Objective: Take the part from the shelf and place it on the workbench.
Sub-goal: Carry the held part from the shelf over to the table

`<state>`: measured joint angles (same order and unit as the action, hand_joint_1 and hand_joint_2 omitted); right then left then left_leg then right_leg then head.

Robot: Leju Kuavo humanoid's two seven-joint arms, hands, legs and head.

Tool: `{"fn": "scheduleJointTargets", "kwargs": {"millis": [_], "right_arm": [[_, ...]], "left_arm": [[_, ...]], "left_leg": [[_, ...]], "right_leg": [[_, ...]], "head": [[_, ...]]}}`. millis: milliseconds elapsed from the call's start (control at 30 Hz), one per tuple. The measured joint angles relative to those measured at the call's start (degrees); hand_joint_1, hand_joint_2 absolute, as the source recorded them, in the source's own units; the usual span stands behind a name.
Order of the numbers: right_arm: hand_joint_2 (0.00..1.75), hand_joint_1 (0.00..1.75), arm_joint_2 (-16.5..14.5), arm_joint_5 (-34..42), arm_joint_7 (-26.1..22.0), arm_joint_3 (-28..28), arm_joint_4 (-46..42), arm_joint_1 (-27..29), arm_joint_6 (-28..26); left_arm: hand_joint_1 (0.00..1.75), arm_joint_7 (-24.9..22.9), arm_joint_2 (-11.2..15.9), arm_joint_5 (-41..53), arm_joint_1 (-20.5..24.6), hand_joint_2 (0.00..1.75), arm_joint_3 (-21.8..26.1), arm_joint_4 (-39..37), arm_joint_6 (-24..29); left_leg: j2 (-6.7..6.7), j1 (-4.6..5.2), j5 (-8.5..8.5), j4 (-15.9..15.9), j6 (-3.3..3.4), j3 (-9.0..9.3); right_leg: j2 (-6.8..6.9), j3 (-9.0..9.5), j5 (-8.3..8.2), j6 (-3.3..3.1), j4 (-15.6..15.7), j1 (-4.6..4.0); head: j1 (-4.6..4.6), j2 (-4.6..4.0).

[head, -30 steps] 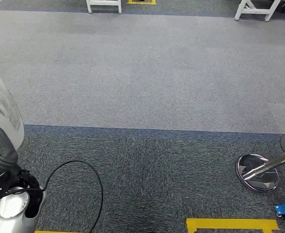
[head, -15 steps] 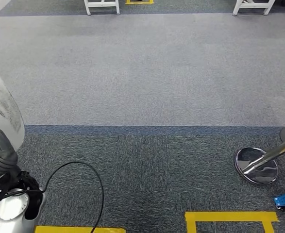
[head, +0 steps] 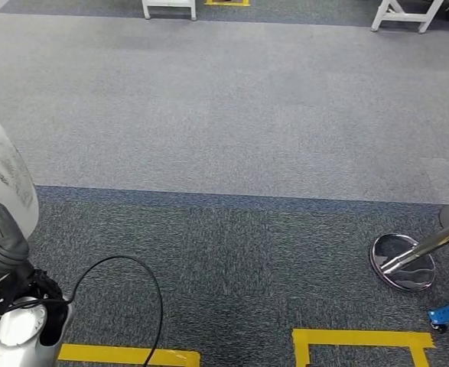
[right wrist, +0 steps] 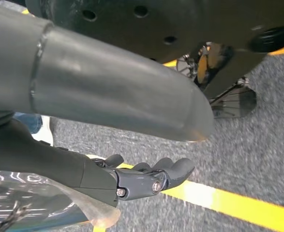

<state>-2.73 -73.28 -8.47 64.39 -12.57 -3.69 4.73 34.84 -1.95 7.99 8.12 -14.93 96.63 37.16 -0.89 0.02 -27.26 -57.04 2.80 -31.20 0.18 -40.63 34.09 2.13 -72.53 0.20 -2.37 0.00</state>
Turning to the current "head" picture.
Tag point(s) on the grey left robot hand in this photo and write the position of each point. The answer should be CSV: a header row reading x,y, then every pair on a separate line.
x,y
0,228

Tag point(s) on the white curved plastic part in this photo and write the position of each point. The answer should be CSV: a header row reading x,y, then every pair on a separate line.
x,y
2,167

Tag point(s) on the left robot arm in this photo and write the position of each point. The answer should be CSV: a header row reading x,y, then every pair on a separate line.
x,y
21,329

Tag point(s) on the yellow floor tape line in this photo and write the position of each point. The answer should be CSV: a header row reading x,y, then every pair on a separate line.
x,y
362,338
132,355
227,3

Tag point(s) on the white table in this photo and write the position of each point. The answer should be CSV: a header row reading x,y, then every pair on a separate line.
x,y
170,2
412,16

